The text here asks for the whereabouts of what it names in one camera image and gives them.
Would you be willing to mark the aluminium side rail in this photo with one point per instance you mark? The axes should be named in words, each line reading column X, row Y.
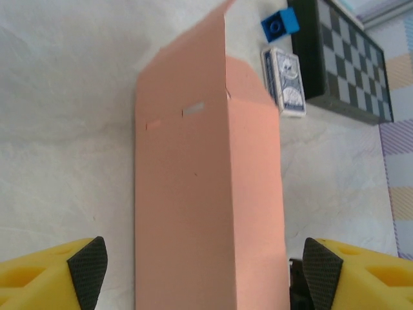
column 387, row 14

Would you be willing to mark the blue toy block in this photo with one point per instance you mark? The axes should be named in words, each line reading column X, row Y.
column 280, row 24

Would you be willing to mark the salmon cardboard paper box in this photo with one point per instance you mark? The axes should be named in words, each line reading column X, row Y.
column 206, row 193

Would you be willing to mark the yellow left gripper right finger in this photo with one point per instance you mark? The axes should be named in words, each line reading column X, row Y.
column 364, row 281

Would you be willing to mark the black grey chessboard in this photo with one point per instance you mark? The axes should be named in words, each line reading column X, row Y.
column 348, row 64

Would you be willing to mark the blue playing card deck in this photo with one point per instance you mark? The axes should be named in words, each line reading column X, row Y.
column 285, row 80

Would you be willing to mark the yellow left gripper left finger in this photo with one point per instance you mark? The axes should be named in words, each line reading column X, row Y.
column 42, row 277

